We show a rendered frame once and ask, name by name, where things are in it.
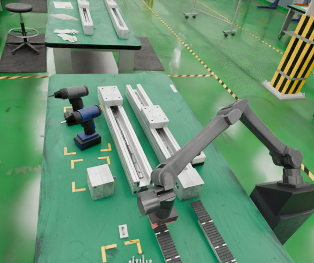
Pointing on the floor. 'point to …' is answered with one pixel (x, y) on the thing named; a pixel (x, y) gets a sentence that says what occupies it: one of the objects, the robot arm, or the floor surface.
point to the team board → (217, 18)
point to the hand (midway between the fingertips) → (159, 224)
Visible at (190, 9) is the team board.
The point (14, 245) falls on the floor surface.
